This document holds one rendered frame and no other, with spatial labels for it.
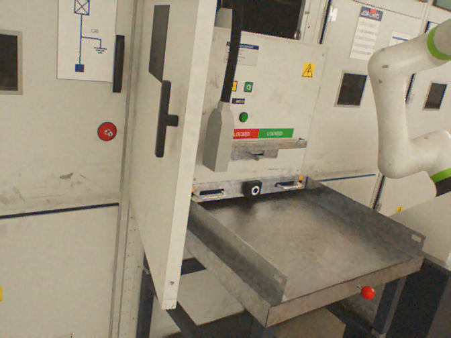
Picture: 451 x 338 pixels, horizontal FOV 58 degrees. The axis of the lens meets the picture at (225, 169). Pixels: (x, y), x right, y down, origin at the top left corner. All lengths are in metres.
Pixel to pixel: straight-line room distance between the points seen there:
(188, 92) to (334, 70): 1.16
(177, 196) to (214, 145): 0.43
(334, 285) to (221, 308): 0.95
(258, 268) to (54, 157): 0.66
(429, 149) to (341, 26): 0.59
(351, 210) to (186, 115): 0.89
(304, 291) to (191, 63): 0.59
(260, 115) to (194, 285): 0.79
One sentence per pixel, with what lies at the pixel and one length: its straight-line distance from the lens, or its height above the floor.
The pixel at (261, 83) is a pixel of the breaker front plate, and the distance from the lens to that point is 1.32.
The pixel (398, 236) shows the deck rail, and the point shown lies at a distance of 1.38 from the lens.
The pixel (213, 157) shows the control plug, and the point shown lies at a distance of 1.16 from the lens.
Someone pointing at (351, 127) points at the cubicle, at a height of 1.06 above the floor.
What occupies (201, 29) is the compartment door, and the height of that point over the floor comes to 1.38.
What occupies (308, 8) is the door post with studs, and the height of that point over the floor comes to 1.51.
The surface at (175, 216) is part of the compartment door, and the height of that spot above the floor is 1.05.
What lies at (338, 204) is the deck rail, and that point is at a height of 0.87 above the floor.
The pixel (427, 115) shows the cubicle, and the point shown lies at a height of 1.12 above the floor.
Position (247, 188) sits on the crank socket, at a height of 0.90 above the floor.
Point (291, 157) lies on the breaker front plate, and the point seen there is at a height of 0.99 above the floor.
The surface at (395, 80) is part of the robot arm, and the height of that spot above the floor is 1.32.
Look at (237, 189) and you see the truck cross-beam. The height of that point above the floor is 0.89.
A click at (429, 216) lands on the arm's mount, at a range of 1.62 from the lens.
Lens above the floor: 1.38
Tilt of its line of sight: 18 degrees down
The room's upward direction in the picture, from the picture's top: 9 degrees clockwise
